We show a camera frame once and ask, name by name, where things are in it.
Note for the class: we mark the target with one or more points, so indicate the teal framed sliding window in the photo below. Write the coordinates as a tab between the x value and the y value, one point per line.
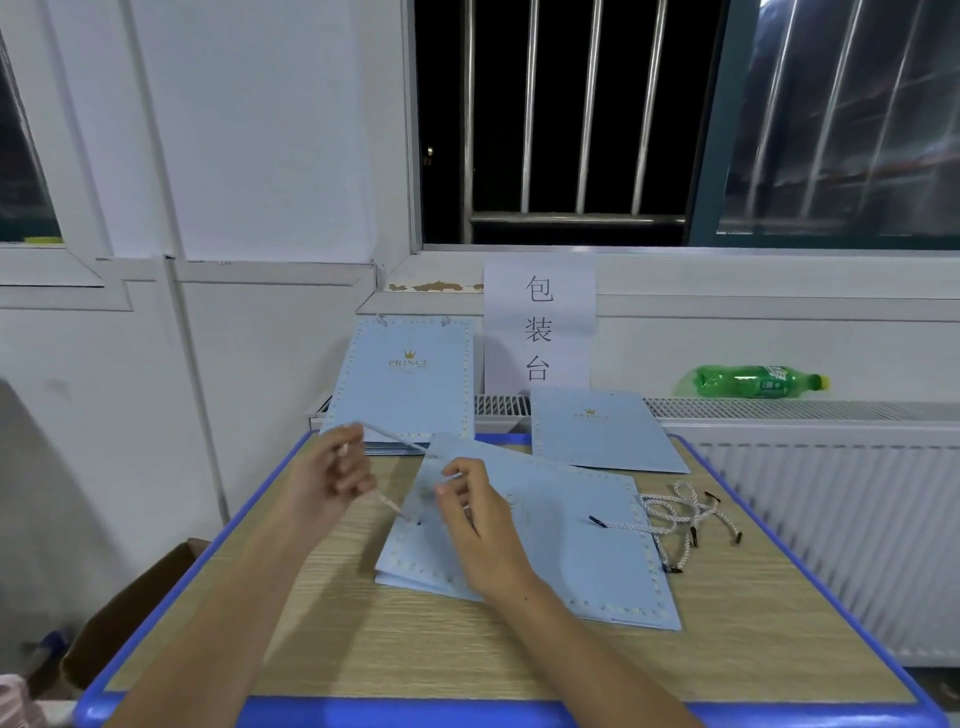
840	120

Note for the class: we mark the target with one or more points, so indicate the person's left hand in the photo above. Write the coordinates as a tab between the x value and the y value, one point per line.
323	480

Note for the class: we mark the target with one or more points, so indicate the green plastic bottle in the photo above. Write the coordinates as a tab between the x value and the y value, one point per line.
758	383

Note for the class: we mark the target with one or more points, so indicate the metal window grille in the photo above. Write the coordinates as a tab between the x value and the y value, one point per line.
570	218

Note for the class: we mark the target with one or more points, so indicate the blue-edged wooden desk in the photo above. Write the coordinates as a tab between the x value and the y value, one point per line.
300	630

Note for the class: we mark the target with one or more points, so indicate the stack of blue paper bags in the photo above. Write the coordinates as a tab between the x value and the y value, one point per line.
600	423

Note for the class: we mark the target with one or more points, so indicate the person's left forearm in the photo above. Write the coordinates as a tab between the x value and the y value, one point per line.
210	630

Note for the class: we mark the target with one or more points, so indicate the person's right forearm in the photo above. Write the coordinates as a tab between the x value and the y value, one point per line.
585	660

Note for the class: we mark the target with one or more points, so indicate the stack of finished blue bags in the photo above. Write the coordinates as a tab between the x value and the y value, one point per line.
408	440

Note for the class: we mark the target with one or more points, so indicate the white framed window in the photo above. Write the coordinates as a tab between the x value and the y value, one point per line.
45	270

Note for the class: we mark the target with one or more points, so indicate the brown cardboard box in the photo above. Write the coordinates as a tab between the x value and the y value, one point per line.
128	615

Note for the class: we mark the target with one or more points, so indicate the person's right hand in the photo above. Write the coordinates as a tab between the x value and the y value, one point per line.
477	525

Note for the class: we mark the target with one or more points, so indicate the white paper sign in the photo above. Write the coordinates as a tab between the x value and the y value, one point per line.
537	323

